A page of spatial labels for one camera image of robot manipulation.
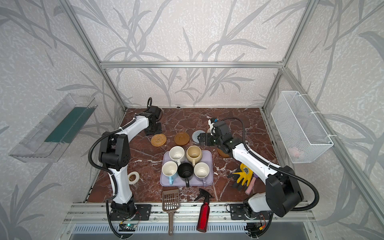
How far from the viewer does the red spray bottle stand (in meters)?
0.68

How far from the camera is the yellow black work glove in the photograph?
80cm

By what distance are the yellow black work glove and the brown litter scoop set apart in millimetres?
312

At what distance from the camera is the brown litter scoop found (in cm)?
77
